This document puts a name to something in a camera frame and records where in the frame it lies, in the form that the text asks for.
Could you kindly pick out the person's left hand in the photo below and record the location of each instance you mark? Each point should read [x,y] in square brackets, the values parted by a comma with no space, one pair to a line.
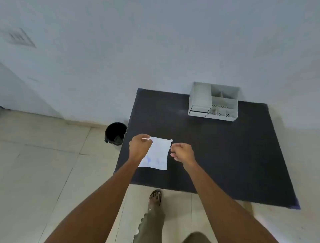
[138,148]

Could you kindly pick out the person's right hand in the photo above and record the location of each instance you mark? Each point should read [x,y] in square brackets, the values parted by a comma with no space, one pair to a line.
[185,153]

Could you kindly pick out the person's left fingers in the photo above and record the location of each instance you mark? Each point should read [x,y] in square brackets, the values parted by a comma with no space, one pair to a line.
[145,139]

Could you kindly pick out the person's right fingers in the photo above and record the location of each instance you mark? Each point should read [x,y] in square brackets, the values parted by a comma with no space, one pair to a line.
[175,151]

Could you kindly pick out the white paper sheet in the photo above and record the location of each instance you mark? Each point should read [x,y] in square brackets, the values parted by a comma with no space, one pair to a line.
[158,154]

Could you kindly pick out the person's right forearm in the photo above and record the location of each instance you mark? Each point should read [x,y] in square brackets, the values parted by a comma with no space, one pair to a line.
[225,207]

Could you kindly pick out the person's left forearm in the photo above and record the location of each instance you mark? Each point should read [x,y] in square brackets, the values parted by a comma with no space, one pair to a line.
[100,200]

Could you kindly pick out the black trash bin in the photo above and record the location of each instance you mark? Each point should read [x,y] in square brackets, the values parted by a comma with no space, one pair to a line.
[115,132]

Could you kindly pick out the black table mat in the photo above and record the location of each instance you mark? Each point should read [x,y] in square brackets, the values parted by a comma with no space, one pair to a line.
[225,150]

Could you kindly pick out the person's foot in sandal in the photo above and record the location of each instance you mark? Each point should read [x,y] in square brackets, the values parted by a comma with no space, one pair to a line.
[155,199]

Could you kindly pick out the white desk organizer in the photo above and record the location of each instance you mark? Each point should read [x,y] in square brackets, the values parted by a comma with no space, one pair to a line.
[200,99]

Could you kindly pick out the olive trouser leg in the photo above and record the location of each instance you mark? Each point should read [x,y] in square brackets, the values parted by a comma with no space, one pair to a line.
[151,227]
[197,238]

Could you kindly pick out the white wall vent grille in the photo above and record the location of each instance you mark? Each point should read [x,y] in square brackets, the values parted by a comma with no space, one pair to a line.
[20,37]

